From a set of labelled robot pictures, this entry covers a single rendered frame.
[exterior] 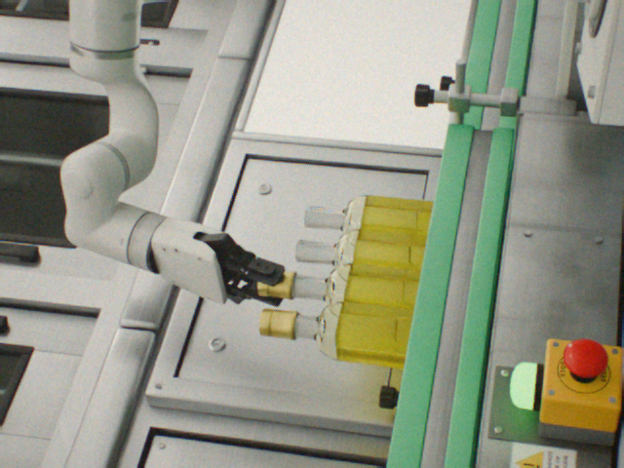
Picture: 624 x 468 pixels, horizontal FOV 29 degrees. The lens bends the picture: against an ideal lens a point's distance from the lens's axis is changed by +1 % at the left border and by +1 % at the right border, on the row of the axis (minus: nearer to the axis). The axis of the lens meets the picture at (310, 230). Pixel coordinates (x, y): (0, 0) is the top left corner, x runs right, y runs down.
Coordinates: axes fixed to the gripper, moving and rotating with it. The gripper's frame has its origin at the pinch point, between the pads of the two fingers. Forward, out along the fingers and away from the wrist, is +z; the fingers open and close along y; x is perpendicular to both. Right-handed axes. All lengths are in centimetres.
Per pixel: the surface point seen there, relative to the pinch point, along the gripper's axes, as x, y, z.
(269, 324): -6.3, 1.2, 3.7
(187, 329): -3.7, -12.0, -11.8
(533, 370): -12.9, 21.5, 37.9
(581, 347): -12, 26, 42
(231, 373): -7.3, -12.5, -3.1
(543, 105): 27.0, 15.0, 25.3
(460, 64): 24.7, 20.5, 15.6
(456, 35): 65, -14, -1
